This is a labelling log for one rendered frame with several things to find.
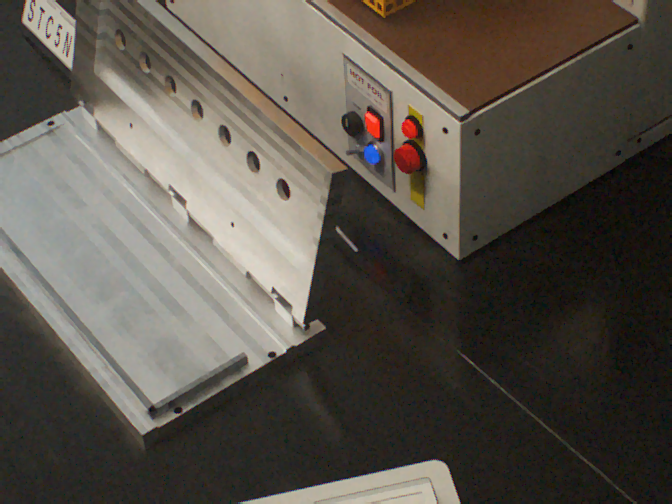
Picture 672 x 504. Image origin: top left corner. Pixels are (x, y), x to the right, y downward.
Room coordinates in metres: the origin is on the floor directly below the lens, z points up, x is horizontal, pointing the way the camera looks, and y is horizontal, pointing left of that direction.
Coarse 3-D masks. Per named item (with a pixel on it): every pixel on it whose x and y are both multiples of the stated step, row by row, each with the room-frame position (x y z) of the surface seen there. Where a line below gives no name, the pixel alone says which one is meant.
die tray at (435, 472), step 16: (416, 464) 0.80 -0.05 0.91; (432, 464) 0.80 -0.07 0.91; (352, 480) 0.78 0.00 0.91; (368, 480) 0.78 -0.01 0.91; (384, 480) 0.78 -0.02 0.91; (400, 480) 0.78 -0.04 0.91; (416, 480) 0.78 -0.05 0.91; (432, 480) 0.78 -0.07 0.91; (448, 480) 0.78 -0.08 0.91; (272, 496) 0.77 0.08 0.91; (288, 496) 0.77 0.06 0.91; (304, 496) 0.77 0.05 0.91; (320, 496) 0.77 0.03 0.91; (336, 496) 0.77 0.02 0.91; (352, 496) 0.77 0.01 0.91; (448, 496) 0.76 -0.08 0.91
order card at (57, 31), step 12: (36, 0) 1.48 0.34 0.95; (48, 0) 1.46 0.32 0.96; (24, 12) 1.49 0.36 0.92; (36, 12) 1.47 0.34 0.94; (48, 12) 1.45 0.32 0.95; (60, 12) 1.43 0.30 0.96; (36, 24) 1.46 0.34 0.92; (48, 24) 1.44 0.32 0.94; (60, 24) 1.43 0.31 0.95; (72, 24) 1.41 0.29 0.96; (48, 36) 1.44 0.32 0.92; (60, 36) 1.42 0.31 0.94; (72, 36) 1.40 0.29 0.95; (60, 48) 1.41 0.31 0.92; (72, 48) 1.40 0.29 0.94; (72, 60) 1.39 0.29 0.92
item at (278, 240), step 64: (128, 0) 1.25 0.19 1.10; (128, 64) 1.25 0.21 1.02; (192, 64) 1.17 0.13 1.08; (128, 128) 1.21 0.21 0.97; (192, 128) 1.14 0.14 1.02; (256, 128) 1.07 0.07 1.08; (192, 192) 1.11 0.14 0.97; (256, 192) 1.05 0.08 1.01; (320, 192) 0.99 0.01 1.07; (256, 256) 1.01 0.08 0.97; (320, 256) 0.96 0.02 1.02
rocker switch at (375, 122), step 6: (366, 114) 1.15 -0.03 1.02; (372, 114) 1.14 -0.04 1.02; (378, 114) 1.14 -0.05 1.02; (366, 120) 1.14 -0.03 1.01; (372, 120) 1.14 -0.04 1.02; (378, 120) 1.14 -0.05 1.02; (372, 126) 1.14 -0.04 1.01; (378, 126) 1.13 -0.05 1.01; (372, 132) 1.14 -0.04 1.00; (378, 132) 1.13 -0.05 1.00; (378, 138) 1.14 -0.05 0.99
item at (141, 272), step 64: (64, 128) 1.27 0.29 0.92; (0, 192) 1.18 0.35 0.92; (64, 192) 1.17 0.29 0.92; (128, 192) 1.16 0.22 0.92; (0, 256) 1.08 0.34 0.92; (64, 256) 1.08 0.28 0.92; (128, 256) 1.07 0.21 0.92; (192, 256) 1.06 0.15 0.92; (64, 320) 0.99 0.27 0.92; (128, 320) 0.98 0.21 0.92; (192, 320) 0.98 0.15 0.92; (256, 320) 0.97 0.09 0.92
